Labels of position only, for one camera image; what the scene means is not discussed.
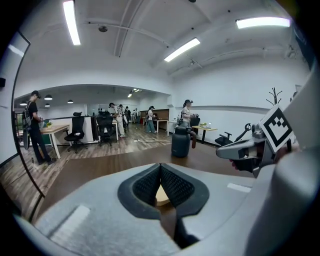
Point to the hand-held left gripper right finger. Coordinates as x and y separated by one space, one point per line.
220 197

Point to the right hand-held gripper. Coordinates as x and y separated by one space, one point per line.
276 127

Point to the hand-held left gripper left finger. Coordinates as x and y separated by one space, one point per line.
95 215

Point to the large yellow square bowl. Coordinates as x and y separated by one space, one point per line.
162 197

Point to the person's right hand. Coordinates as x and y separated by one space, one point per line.
285 153

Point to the black office chair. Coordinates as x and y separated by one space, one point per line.
105 125
77 125
222 141

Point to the yellow-topped desk with black base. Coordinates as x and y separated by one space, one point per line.
208 128

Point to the black thermos jug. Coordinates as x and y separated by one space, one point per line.
180 145

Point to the black coat rack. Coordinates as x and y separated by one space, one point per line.
274 98

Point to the brown-topped desk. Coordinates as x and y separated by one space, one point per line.
160 120

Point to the wooden desk with white legs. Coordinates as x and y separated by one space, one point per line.
53 128

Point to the ceiling tube light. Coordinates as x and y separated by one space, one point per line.
262 23
182 50
71 22

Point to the white whiteboard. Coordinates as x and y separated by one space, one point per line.
6 125

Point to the black whiteboard eraser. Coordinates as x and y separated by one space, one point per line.
2 82

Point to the round ceiling sensor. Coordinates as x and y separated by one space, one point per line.
103 29

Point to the white wall-mounted fixture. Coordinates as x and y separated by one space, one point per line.
291 52

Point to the dark wall poster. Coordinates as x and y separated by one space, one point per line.
302 45

